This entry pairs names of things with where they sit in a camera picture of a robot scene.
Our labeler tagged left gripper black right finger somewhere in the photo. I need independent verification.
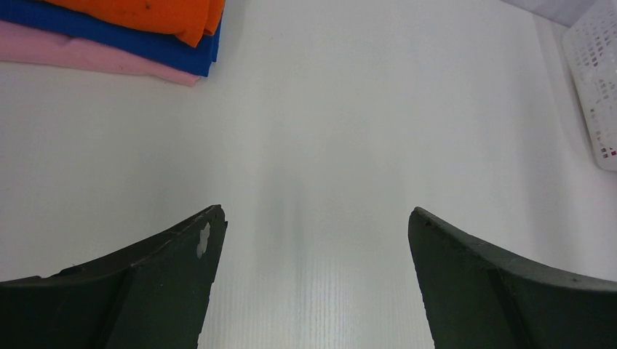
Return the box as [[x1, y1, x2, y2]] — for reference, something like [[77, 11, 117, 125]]
[[408, 207, 616, 348]]

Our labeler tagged folded pink t shirt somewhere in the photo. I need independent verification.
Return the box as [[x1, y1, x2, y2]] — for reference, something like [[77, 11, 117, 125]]
[[1, 20, 200, 87]]

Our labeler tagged white plastic laundry basket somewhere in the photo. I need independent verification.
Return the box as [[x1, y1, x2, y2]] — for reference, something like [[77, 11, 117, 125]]
[[562, 0, 616, 172]]

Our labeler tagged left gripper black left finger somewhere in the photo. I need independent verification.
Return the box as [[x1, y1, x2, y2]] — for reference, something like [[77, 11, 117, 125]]
[[1, 205, 228, 348]]

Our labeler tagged folded blue t shirt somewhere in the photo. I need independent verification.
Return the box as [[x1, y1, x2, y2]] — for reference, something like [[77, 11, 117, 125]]
[[1, 1, 221, 77]]

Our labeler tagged folded orange t shirt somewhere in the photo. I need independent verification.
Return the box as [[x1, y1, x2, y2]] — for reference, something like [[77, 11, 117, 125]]
[[51, 0, 226, 48]]

